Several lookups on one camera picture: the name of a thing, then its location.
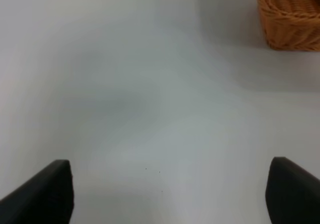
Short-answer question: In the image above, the orange wicker basket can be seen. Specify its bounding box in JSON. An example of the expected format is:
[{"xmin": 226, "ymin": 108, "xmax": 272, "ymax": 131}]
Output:
[{"xmin": 257, "ymin": 0, "xmax": 320, "ymax": 51}]

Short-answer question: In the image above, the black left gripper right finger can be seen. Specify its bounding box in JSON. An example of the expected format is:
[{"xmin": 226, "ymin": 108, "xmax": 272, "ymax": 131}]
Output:
[{"xmin": 265, "ymin": 157, "xmax": 320, "ymax": 224}]

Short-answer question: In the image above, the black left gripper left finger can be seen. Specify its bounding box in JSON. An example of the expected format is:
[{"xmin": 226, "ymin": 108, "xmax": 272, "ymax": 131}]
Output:
[{"xmin": 0, "ymin": 160, "xmax": 75, "ymax": 224}]

